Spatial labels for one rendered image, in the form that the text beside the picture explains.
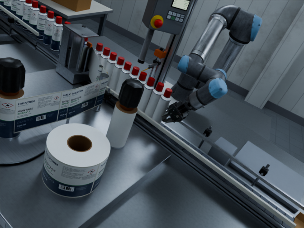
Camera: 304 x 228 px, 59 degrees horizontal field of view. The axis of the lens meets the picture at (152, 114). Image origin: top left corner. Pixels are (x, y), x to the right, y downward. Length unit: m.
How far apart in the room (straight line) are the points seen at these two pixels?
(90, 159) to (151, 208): 0.33
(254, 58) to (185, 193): 3.57
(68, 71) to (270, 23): 3.46
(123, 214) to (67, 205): 0.20
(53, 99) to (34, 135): 0.16
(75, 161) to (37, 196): 0.17
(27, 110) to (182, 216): 0.68
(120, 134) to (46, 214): 0.39
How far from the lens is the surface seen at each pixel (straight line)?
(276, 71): 4.37
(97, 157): 0.86
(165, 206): 1.07
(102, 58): 1.45
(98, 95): 1.22
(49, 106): 1.05
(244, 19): 1.44
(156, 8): 1.24
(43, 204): 0.91
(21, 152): 1.03
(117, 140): 1.09
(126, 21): 5.07
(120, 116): 1.02
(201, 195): 1.19
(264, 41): 4.46
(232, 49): 1.50
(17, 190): 0.94
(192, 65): 1.18
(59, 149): 0.86
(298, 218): 1.44
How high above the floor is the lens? 1.62
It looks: 32 degrees down
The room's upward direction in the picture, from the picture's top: 22 degrees clockwise
